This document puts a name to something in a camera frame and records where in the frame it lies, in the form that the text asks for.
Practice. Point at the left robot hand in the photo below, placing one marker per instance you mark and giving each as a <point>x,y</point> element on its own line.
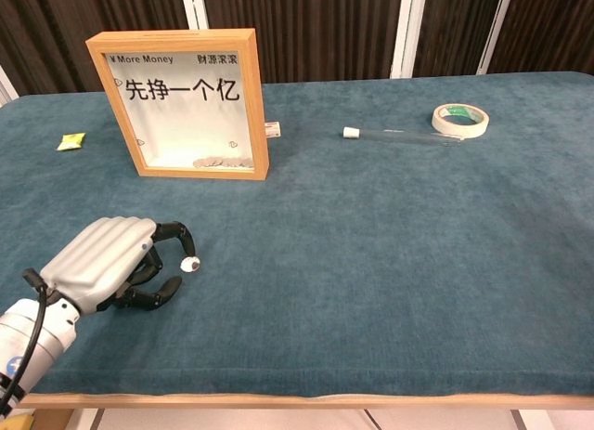
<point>97,263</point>

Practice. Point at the silver coin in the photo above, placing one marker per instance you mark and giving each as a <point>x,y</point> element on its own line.
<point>189,264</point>

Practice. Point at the yellow snack packet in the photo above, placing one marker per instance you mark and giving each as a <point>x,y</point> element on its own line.
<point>71,141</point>

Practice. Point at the yellow sponge block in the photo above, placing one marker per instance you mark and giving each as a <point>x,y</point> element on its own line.
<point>18,423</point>

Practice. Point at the small white red box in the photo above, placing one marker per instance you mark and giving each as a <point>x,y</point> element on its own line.
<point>273,128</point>

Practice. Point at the blue table cloth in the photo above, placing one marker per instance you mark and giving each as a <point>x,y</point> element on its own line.
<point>371,263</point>

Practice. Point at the glass tube with white cap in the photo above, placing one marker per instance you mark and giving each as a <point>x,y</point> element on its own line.
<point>351,133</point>

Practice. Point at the masking tape roll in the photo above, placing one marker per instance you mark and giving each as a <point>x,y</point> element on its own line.
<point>457,129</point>

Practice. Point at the white partition post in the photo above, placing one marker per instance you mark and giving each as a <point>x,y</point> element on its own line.
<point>5,88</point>
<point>495,30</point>
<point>192,7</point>
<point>408,30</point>

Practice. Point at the wooden frame money box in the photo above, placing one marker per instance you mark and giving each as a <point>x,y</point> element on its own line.
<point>260,100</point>

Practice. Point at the dark slatted wall panel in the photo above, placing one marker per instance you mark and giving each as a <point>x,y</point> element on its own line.
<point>455,26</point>
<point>552,26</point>
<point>69,21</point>
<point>301,26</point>

